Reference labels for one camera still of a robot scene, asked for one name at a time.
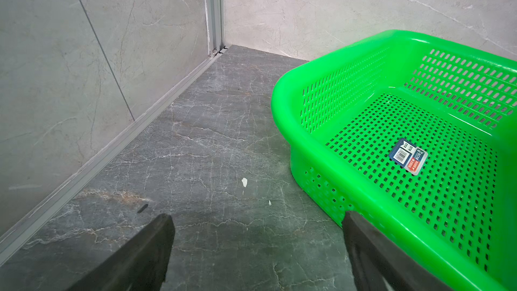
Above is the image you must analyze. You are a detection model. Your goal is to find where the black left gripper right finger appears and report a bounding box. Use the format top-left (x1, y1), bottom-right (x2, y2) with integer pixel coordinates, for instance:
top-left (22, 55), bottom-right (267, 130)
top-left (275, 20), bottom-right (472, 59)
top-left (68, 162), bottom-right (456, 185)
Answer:
top-left (342, 211), bottom-right (451, 290)

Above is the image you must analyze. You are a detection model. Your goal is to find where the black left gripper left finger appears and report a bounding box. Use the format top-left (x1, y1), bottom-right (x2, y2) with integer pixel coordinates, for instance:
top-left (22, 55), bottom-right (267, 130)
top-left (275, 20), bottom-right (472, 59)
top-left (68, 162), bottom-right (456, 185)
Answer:
top-left (67, 214), bottom-right (175, 290)

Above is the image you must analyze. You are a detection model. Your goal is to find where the green plastic basket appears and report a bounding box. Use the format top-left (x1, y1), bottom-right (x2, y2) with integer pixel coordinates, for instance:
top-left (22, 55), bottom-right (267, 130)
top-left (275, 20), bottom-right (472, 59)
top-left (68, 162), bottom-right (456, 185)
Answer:
top-left (271, 30), bottom-right (516, 290)

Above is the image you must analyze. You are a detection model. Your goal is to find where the blue barcode label sticker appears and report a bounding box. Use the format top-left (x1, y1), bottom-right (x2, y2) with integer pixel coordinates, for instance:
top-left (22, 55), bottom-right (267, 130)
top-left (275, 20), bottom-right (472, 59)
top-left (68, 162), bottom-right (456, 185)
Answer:
top-left (389, 138), bottom-right (428, 176)

